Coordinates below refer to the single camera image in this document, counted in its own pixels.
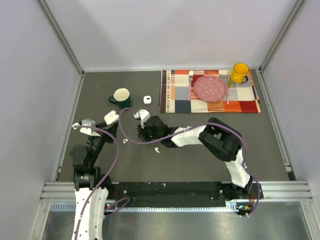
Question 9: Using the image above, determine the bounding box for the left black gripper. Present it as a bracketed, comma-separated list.
[86, 118, 119, 165]

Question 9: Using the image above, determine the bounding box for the white oval charging case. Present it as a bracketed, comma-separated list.
[104, 109, 119, 126]

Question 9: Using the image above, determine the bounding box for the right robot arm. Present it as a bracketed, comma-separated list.
[137, 116, 254, 201]

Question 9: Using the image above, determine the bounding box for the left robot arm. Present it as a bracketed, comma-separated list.
[70, 119, 119, 240]

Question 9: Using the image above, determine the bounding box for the small white earbud case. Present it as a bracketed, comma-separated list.
[143, 95, 152, 105]

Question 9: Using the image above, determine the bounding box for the dark green mug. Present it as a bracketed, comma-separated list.
[108, 88, 132, 109]

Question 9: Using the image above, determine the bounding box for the colourful patchwork placemat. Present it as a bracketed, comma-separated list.
[159, 69, 261, 113]

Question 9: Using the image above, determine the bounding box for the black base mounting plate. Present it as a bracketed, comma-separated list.
[107, 181, 264, 208]

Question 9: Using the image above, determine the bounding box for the pink polka dot plate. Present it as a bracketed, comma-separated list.
[193, 75, 228, 103]

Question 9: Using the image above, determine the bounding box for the yellow mug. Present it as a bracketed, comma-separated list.
[230, 63, 250, 84]

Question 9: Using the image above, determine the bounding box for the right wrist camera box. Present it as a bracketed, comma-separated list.
[133, 109, 150, 128]

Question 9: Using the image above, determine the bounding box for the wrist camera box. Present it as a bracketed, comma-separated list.
[72, 119, 101, 137]
[133, 109, 150, 128]

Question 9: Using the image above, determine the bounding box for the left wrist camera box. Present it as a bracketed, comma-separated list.
[72, 119, 101, 137]

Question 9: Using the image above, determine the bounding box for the pink handled fork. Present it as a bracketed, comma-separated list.
[187, 70, 194, 101]

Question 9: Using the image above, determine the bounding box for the grey slotted cable duct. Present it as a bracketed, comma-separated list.
[49, 200, 242, 213]

